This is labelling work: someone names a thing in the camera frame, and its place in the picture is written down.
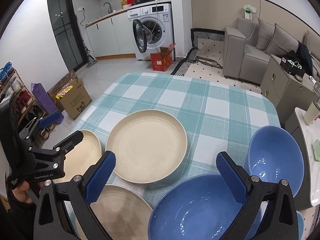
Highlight grey side cabinet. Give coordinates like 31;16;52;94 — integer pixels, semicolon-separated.
260;55;319;125

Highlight cream tumbler cup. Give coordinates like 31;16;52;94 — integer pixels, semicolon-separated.
303;101;320;125

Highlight purple bag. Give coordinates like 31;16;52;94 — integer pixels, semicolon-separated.
31;83;64;125

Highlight grey sofa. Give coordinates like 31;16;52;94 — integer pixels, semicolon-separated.
223;18;319;85

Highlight cardboard box with snacks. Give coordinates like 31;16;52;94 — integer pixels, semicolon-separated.
48;70;92;120

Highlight wooden shoe rack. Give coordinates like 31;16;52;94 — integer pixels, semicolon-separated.
1;62;49;147

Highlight teal checkered tablecloth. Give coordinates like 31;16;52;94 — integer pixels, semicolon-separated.
72;71;282;203

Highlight white kitchen cabinets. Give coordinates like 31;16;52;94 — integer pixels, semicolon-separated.
86;12;136;60

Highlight white marble coffee table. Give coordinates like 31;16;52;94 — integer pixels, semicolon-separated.
285;107;320;211

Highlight person's left hand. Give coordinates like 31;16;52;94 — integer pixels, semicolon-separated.
12;181;33;204

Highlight red cardboard box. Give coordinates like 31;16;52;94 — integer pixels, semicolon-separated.
150;43;176;72

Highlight green tissue pack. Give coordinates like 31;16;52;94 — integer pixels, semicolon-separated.
312;139;320;162

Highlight large dark blue bowl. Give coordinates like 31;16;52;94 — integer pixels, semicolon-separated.
148;172;242;239

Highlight beige plate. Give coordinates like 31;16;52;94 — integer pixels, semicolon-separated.
105;109;188;184
90;185;152;239
54;129;102;183

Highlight light blue ribbed bowl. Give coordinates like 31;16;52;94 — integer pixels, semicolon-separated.
296;211;304;240

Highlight white washing machine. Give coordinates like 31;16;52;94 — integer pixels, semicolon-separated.
127;3;174;60

